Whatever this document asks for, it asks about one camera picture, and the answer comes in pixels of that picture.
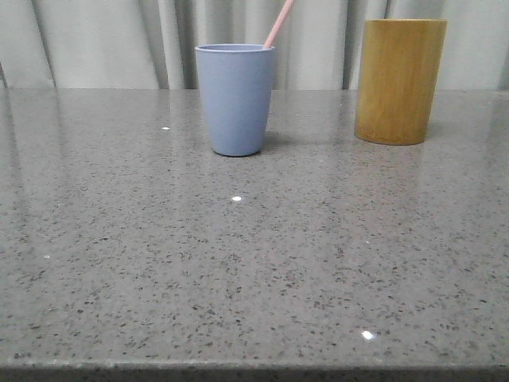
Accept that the blue plastic cup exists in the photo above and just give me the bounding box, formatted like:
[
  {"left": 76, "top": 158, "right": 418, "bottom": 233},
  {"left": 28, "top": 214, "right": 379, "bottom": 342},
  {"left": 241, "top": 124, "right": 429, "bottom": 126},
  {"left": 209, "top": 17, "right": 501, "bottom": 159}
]
[{"left": 195, "top": 44, "right": 275, "bottom": 157}]

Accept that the grey pleated curtain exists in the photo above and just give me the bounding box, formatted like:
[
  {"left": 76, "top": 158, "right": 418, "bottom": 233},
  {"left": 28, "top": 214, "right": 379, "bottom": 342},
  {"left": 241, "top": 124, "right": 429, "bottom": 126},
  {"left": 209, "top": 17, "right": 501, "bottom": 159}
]
[{"left": 1, "top": 1, "right": 508, "bottom": 90}]

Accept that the pink chopstick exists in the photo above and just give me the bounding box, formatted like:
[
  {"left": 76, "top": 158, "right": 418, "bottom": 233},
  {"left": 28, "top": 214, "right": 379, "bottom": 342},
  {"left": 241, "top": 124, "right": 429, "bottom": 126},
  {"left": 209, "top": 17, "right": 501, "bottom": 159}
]
[{"left": 263, "top": 0, "right": 295, "bottom": 49}]

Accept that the bamboo cylinder holder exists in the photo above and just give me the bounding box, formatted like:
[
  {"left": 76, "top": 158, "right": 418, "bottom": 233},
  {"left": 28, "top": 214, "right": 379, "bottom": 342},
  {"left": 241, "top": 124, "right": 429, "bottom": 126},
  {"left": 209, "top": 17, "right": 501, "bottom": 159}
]
[{"left": 355, "top": 19, "right": 447, "bottom": 146}]

